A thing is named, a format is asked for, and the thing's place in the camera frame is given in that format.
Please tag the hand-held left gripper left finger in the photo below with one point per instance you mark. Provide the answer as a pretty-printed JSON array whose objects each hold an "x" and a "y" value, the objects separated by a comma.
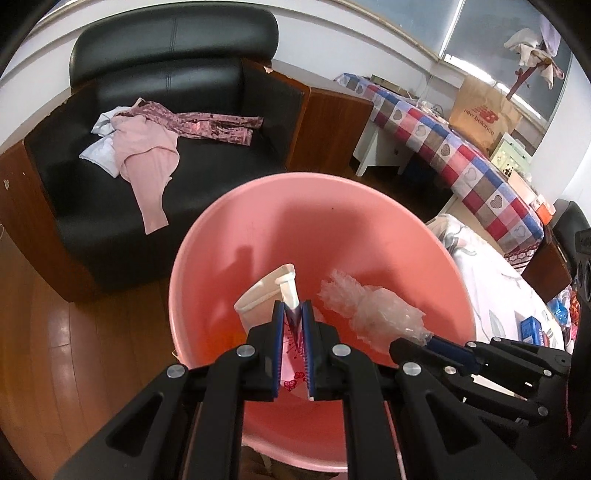
[{"x": 278, "y": 344}]

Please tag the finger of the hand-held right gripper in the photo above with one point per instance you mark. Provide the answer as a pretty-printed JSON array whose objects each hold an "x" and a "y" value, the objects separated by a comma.
[
  {"x": 489, "y": 394},
  {"x": 455, "y": 353}
]

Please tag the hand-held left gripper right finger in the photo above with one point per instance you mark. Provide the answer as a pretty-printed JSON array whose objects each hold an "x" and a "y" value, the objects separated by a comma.
[{"x": 308, "y": 344}]

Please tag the pink printed paper wrapper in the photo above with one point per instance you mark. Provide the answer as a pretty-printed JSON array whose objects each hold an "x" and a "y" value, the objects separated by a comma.
[{"x": 293, "y": 364}]

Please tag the clear plastic wrap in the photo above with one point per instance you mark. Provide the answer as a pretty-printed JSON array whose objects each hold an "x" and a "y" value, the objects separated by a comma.
[{"x": 369, "y": 309}]

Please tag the pink plastic bucket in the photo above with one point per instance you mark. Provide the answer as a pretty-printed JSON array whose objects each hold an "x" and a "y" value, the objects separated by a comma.
[{"x": 277, "y": 221}]

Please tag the blue plastic packet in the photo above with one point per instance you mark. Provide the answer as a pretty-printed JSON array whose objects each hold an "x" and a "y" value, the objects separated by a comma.
[{"x": 561, "y": 310}]

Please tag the blue cardboard box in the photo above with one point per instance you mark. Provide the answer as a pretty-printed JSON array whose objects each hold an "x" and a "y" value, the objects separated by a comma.
[{"x": 533, "y": 330}]

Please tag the wooden nightstand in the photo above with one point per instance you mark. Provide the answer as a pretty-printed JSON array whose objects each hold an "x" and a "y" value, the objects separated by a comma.
[{"x": 547, "y": 267}]

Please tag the floral bed sheet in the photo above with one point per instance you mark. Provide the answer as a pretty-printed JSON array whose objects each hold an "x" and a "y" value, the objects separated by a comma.
[{"x": 485, "y": 286}]

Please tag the orange box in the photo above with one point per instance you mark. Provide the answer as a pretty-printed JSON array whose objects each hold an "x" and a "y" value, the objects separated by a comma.
[{"x": 545, "y": 212}]

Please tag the pale pink box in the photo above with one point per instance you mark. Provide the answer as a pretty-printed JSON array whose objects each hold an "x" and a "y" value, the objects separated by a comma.
[{"x": 521, "y": 189}]

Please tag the pale green box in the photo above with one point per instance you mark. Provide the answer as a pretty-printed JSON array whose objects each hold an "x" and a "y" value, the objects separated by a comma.
[{"x": 512, "y": 157}]

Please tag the white table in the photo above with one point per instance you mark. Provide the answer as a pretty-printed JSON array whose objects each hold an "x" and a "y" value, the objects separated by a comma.
[{"x": 383, "y": 147}]

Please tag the checked heart tablecloth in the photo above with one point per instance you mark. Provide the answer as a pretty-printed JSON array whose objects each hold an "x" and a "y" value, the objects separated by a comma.
[{"x": 443, "y": 143}]

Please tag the wooden cabinet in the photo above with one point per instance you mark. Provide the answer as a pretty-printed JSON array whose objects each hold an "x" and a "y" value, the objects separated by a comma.
[{"x": 332, "y": 124}]

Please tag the pink sweater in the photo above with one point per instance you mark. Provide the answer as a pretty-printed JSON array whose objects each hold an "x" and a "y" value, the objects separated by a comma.
[{"x": 147, "y": 161}]

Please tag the patterned pink garment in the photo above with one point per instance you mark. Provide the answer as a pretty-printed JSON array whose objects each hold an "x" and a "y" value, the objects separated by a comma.
[{"x": 207, "y": 127}]

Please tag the brown paper bag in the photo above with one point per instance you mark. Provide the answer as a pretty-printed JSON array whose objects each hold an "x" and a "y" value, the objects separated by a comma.
[{"x": 480, "y": 108}]

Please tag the white garment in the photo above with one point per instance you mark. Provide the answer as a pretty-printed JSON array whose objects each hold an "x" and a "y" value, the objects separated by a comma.
[{"x": 99, "y": 154}]

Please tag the flat olive box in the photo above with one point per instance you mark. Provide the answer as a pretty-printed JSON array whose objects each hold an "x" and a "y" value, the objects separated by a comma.
[{"x": 388, "y": 85}]

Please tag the wooden coat rack with clothes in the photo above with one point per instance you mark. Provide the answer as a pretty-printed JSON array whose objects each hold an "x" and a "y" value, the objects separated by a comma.
[{"x": 531, "y": 50}]

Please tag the black leather armchair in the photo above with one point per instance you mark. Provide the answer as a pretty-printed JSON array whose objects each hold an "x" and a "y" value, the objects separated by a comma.
[{"x": 184, "y": 60}]

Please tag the window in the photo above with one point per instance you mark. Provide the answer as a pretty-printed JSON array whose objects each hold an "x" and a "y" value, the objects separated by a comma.
[{"x": 475, "y": 27}]

